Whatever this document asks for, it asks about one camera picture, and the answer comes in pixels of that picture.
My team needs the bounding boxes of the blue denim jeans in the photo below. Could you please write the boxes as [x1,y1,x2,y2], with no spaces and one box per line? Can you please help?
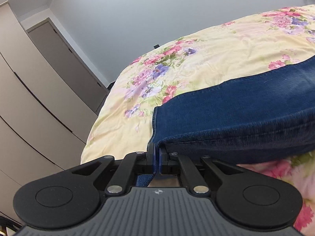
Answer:
[133,56,315,189]

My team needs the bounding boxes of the beige wardrobe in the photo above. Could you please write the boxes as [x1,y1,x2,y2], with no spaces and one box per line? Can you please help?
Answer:
[1,2,97,220]

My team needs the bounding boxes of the floral yellow bed quilt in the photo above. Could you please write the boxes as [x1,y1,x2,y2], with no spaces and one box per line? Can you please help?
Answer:
[81,5,314,235]

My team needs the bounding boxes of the grey door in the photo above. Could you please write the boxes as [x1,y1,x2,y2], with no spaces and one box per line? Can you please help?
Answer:
[27,18,108,114]

